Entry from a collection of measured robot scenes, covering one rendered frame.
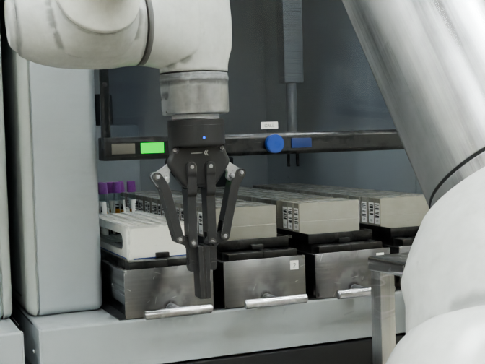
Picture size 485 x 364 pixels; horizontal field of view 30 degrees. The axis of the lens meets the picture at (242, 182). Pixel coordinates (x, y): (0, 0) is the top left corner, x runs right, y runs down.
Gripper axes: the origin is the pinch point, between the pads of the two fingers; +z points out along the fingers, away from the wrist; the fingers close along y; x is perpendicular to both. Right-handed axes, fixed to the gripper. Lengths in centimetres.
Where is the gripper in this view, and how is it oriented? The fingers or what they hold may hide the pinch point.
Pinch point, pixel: (201, 271)
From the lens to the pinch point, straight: 120.9
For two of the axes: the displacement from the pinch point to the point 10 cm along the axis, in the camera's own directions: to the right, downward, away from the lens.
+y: -9.5, 0.5, -3.1
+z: 0.4, 10.0, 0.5
